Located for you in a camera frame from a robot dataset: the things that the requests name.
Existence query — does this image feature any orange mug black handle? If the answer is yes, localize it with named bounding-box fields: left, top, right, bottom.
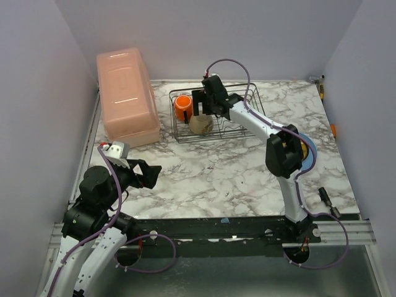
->
left=173, top=95, right=193, bottom=124

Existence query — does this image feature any white ceramic bowl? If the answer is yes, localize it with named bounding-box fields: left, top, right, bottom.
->
left=189, top=114, right=213, bottom=135

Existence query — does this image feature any yellow patterned plate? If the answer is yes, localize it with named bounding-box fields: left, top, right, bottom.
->
left=300, top=140, right=309, bottom=160

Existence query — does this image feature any blue plate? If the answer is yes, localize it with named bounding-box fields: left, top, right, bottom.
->
left=299, top=133, right=317, bottom=173

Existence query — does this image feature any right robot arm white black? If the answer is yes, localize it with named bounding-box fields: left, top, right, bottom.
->
left=192, top=75, right=312, bottom=239

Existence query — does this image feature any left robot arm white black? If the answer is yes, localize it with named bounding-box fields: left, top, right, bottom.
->
left=41, top=159, right=161, bottom=296

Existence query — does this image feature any pink plastic storage box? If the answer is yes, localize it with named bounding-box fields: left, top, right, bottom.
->
left=97, top=48, right=160, bottom=147

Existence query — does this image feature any yellow tool at corner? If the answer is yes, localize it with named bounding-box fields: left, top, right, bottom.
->
left=319, top=84, right=324, bottom=101

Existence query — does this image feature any white plastic fitting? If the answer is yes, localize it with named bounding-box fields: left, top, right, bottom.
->
left=306, top=195, right=321, bottom=209

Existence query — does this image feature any black metal connector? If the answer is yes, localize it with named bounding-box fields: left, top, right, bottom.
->
left=318, top=187, right=341, bottom=218

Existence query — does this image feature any black wire dish rack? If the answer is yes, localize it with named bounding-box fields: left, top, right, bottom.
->
left=168, top=82, right=265, bottom=144

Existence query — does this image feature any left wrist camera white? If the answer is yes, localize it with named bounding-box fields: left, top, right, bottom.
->
left=101, top=141, right=130, bottom=169

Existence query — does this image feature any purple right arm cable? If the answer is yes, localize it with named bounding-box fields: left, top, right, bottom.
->
left=204, top=58, right=350, bottom=270

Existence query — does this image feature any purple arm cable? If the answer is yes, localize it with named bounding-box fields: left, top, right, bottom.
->
left=46, top=144, right=177, bottom=297
left=204, top=58, right=350, bottom=270

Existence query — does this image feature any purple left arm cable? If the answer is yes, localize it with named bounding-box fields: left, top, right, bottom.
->
left=46, top=144, right=177, bottom=297

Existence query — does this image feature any black mounting rail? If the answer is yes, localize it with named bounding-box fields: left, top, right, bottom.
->
left=115, top=214, right=321, bottom=259

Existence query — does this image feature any orange clamp on wall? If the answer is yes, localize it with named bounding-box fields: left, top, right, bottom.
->
left=330, top=124, right=337, bottom=137

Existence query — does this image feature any aluminium frame rail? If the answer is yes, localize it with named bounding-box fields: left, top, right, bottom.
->
left=312, top=220, right=377, bottom=246

